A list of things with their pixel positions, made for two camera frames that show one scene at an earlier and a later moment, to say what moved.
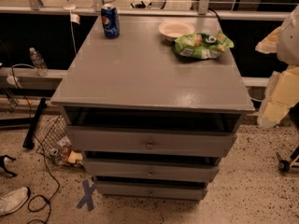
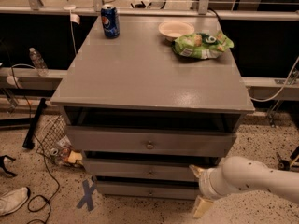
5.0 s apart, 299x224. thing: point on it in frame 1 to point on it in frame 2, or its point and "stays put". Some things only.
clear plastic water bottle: [38, 62] stays put
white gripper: [290, 44] to [205, 182]
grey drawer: [152, 167] stays put
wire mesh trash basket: [53, 141] stays put
